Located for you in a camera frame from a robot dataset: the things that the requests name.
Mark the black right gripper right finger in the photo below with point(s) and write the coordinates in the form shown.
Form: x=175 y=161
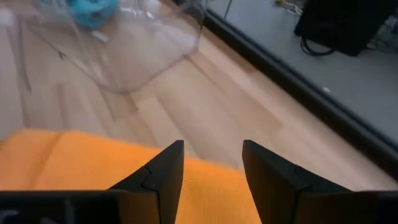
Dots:
x=273 y=180

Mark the black box on floor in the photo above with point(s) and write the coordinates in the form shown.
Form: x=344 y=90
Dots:
x=342 y=21

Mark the orange towel with white label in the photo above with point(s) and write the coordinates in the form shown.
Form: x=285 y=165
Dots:
x=77 y=161

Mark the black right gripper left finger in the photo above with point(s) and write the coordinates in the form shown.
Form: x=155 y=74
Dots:
x=161 y=177

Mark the blue microfiber towel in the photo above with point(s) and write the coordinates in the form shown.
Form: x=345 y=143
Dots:
x=91 y=12

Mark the clear plastic bin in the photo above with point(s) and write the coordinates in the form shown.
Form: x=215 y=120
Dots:
x=130 y=53

